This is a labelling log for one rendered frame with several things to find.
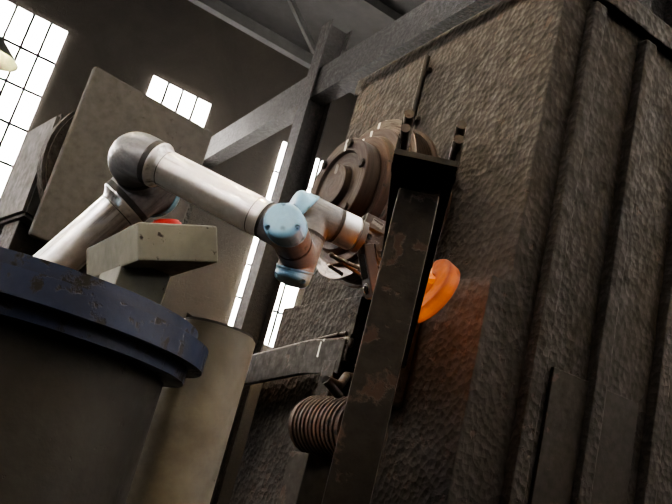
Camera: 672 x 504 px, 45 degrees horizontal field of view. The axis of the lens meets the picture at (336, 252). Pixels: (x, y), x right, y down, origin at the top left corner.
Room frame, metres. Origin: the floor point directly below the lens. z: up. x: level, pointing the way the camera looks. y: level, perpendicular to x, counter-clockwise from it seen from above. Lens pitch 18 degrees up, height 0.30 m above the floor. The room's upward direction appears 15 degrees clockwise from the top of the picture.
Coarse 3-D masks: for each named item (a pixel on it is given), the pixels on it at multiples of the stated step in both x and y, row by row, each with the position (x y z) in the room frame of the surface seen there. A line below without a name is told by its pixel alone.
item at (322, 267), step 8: (392, 120) 1.98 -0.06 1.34; (400, 120) 1.94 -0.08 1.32; (376, 128) 2.05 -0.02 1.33; (392, 128) 1.97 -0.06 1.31; (416, 136) 1.87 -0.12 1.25; (416, 144) 1.85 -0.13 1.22; (424, 144) 1.90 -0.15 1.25; (416, 152) 1.84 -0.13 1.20; (424, 152) 1.88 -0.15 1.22; (320, 264) 2.15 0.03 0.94; (320, 272) 2.13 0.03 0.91; (328, 272) 2.10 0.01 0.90; (344, 272) 2.02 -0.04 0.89; (352, 272) 1.99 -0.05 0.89; (344, 280) 2.10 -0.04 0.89; (352, 280) 2.06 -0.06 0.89; (360, 280) 2.04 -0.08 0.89
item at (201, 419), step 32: (192, 320) 1.17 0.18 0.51; (224, 352) 1.16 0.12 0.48; (192, 384) 1.15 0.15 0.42; (224, 384) 1.17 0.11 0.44; (160, 416) 1.17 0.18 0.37; (192, 416) 1.16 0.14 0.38; (224, 416) 1.18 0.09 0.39; (160, 448) 1.16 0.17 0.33; (192, 448) 1.16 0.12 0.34; (224, 448) 1.21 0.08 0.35; (160, 480) 1.16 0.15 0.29; (192, 480) 1.16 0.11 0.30
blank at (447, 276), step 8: (440, 264) 1.65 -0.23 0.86; (448, 264) 1.62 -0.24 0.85; (432, 272) 1.66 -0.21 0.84; (440, 272) 1.63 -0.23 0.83; (448, 272) 1.60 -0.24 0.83; (456, 272) 1.61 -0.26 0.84; (440, 280) 1.61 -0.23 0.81; (448, 280) 1.59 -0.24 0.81; (456, 280) 1.60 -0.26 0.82; (432, 288) 1.62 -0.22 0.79; (440, 288) 1.59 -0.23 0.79; (448, 288) 1.59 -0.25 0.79; (424, 296) 1.63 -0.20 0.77; (432, 296) 1.60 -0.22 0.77; (440, 296) 1.59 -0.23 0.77; (448, 296) 1.60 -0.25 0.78; (424, 304) 1.61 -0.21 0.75; (432, 304) 1.60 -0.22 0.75; (440, 304) 1.60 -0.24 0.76; (424, 312) 1.62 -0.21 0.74; (432, 312) 1.62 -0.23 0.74; (424, 320) 1.64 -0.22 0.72
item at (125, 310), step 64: (0, 256) 0.62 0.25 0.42; (0, 320) 0.64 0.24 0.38; (64, 320) 0.63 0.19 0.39; (128, 320) 0.64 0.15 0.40; (0, 384) 0.64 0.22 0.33; (64, 384) 0.66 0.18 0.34; (128, 384) 0.70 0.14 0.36; (0, 448) 0.64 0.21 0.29; (64, 448) 0.67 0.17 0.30; (128, 448) 0.73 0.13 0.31
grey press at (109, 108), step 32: (96, 96) 4.10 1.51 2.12; (128, 96) 4.20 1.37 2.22; (64, 128) 4.11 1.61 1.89; (96, 128) 4.14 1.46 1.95; (128, 128) 4.24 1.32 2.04; (160, 128) 4.35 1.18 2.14; (192, 128) 4.46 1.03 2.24; (32, 160) 4.42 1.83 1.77; (64, 160) 4.08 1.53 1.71; (96, 160) 4.18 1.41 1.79; (192, 160) 4.50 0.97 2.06; (32, 192) 4.30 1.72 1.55; (64, 192) 4.12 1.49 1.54; (96, 192) 4.21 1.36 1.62; (0, 224) 4.65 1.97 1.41; (32, 224) 4.08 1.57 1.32; (64, 224) 4.15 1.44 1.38
